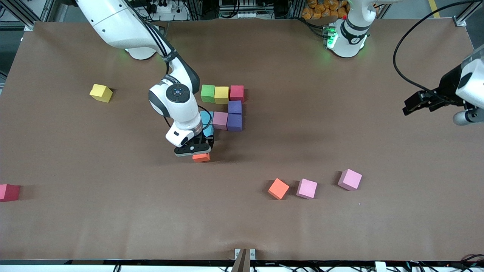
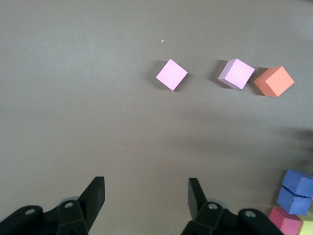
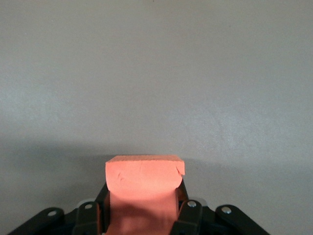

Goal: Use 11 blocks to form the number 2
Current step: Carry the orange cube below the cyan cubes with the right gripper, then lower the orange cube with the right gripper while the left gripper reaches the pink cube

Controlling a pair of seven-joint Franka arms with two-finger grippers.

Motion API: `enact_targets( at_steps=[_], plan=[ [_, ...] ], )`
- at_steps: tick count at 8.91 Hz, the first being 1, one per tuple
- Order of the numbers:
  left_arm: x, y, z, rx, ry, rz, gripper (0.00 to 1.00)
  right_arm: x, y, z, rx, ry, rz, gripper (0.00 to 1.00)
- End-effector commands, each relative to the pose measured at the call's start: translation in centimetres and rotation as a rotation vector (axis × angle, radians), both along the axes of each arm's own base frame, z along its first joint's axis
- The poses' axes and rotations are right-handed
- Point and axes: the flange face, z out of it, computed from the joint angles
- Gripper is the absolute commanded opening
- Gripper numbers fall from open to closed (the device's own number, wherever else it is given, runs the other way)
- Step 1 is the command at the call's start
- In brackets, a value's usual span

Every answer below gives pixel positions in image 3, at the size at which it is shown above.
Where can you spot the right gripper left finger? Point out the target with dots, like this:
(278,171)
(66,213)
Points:
(80,220)

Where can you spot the orange foam cube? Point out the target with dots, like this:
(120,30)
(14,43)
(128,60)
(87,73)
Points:
(144,178)

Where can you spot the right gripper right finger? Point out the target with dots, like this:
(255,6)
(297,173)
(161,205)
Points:
(195,220)

